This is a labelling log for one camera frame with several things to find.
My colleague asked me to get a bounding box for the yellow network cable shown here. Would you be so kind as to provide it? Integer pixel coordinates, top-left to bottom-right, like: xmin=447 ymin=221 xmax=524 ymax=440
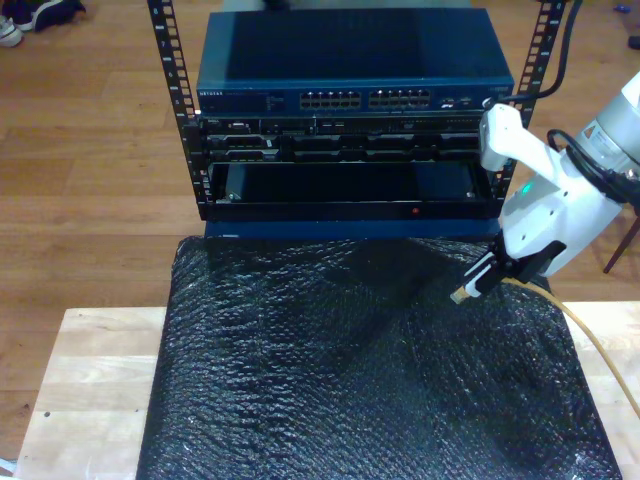
xmin=448 ymin=279 xmax=640 ymax=420

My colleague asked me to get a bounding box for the wooden leg chair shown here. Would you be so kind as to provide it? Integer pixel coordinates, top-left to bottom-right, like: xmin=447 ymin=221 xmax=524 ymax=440
xmin=602 ymin=199 xmax=640 ymax=275

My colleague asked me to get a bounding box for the blue base box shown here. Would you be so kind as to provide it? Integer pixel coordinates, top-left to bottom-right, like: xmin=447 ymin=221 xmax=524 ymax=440
xmin=203 ymin=218 xmax=503 ymax=241

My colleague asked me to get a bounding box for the black rack shelf tray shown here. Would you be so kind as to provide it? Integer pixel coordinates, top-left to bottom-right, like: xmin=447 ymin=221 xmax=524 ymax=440
xmin=202 ymin=159 xmax=502 ymax=223

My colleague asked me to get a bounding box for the black bubble wrap mat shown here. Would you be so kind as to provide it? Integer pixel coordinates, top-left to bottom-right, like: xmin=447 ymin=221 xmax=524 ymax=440
xmin=135 ymin=233 xmax=624 ymax=480

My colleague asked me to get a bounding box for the black rack server unit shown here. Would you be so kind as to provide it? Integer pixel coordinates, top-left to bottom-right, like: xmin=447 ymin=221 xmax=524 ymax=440
xmin=198 ymin=114 xmax=507 ymax=164

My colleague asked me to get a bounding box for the black metal equipment rack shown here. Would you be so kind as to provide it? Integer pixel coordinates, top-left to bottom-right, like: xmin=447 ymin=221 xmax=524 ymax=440
xmin=146 ymin=0 xmax=569 ymax=222

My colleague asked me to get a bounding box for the dark shoe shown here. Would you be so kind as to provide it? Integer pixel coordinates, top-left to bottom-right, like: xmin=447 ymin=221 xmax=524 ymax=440
xmin=13 ymin=0 xmax=87 ymax=32

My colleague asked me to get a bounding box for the white sneaker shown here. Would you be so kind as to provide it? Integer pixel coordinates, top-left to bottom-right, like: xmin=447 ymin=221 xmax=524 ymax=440
xmin=0 ymin=14 xmax=25 ymax=49

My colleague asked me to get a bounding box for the blue network switch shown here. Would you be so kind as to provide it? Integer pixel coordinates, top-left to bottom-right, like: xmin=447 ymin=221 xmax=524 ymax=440
xmin=195 ymin=8 xmax=516 ymax=115

